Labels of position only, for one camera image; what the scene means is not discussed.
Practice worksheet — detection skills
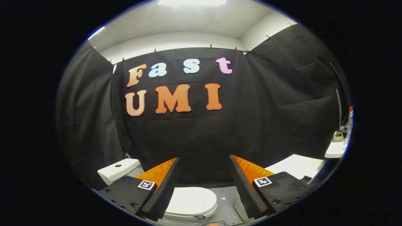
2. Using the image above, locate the clear bottle red cap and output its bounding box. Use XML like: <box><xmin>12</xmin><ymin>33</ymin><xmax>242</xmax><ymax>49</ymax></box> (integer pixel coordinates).
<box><xmin>344</xmin><ymin>106</ymin><xmax>354</xmax><ymax>150</ymax></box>

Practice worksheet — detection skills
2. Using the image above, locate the white shelf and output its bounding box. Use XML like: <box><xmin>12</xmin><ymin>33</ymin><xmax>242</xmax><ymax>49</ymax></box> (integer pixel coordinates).
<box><xmin>324</xmin><ymin>132</ymin><xmax>348</xmax><ymax>158</ymax></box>

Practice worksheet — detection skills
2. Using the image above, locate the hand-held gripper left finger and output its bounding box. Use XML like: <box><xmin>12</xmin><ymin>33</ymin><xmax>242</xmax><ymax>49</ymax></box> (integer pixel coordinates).
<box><xmin>98</xmin><ymin>157</ymin><xmax>181</xmax><ymax>222</ymax></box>

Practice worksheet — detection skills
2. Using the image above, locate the white toilet seat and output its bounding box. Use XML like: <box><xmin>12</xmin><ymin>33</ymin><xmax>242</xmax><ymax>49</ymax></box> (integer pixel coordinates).
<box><xmin>163</xmin><ymin>210</ymin><xmax>218</xmax><ymax>220</ymax></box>

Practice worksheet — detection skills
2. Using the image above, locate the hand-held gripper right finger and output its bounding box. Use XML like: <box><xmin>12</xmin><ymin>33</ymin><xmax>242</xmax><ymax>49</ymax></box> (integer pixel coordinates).
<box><xmin>229</xmin><ymin>154</ymin><xmax>311</xmax><ymax>220</ymax></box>

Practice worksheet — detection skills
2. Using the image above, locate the white panelled cabinet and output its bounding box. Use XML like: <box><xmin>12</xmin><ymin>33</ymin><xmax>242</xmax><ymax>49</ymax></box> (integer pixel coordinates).
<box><xmin>234</xmin><ymin>154</ymin><xmax>326</xmax><ymax>224</ymax></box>

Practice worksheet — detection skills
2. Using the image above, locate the black backdrop cloth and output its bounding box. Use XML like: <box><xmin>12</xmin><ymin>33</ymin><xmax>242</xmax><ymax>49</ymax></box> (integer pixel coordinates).
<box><xmin>57</xmin><ymin>24</ymin><xmax>349</xmax><ymax>189</ymax></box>

